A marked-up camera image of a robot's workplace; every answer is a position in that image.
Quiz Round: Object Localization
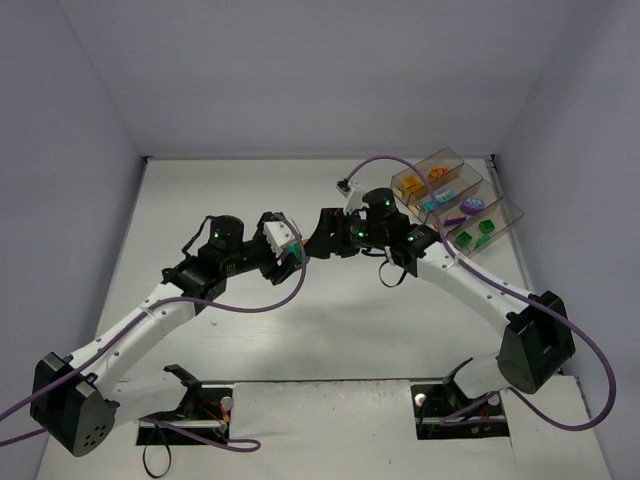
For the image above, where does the cyan green lego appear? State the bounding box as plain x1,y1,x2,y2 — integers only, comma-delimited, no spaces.
280,242,304,263

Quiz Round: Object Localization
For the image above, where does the orange lego plate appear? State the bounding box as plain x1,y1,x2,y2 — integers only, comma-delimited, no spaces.
404,182,424,194

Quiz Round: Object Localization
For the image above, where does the yellow curved lego brick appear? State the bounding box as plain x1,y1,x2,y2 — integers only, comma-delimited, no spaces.
402,176,421,188

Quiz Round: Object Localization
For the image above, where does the purple butterfly lego brick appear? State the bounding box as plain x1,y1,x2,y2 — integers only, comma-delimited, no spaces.
445,214,467,225

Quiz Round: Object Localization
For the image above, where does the teal frog flower lego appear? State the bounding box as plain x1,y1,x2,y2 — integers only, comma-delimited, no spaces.
435,188,455,204

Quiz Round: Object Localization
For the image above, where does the dark green square lego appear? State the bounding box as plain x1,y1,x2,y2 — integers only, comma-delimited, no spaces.
456,231,473,245

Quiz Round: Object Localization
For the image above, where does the purple rounded lego brick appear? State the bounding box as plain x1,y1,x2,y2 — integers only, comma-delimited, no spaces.
460,197,486,216

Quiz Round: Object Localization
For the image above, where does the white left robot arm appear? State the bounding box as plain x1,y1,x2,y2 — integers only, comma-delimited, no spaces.
27,212,306,457

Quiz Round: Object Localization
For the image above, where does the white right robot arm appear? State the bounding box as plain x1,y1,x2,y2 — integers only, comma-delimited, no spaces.
305,188,575,399

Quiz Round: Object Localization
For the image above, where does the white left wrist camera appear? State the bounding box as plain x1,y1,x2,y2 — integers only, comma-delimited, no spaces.
263,219,298,257

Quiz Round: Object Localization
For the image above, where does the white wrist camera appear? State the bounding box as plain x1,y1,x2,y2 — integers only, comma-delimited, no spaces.
336,178,367,215
263,219,298,257

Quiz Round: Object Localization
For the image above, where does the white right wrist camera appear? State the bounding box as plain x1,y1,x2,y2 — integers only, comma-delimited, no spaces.
336,178,367,215

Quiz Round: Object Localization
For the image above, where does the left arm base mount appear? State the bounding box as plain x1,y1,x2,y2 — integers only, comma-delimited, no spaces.
136,364,233,446

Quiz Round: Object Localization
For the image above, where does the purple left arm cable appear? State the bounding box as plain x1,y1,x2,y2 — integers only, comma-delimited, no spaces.
0,214,309,454

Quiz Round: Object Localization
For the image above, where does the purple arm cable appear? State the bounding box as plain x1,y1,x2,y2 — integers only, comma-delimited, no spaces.
0,214,309,454
347,155,617,431

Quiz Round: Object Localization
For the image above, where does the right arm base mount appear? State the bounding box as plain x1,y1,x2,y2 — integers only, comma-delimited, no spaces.
410,359,510,441

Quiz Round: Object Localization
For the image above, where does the black loop cable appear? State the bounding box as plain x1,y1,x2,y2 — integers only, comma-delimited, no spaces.
142,442,174,477

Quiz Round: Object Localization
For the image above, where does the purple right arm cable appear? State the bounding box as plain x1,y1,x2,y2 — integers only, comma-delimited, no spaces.
347,155,617,431

